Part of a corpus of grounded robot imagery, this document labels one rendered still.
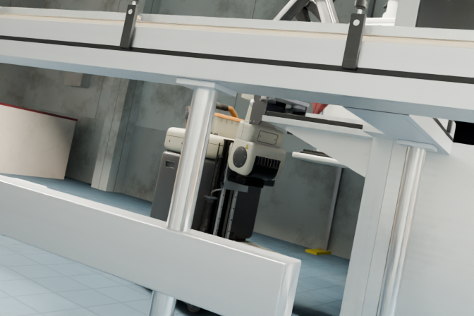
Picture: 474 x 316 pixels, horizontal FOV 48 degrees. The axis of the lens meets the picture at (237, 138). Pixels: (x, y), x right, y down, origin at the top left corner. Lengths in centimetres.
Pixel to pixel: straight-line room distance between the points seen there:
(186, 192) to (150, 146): 579
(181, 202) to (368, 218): 80
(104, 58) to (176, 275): 47
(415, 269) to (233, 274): 82
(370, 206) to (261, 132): 97
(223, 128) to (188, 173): 175
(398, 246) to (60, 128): 631
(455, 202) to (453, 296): 26
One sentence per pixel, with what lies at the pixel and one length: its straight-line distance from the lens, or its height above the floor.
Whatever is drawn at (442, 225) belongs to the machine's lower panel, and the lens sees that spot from 166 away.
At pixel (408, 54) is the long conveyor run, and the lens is 87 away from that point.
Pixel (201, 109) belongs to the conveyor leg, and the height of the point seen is 79.
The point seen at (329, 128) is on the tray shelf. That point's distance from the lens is 176.
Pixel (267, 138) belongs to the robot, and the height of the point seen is 84.
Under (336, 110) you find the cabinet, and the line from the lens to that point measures 287.
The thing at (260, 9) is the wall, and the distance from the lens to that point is 623.
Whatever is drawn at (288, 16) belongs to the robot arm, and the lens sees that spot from 232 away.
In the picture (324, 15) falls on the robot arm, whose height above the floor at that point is 131.
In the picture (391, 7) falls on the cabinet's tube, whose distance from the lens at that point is 297.
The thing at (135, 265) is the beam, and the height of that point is 46.
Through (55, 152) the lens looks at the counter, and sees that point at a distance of 742.
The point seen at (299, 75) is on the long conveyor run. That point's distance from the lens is 91.
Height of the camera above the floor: 70
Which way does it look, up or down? 2 degrees up
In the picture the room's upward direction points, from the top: 11 degrees clockwise
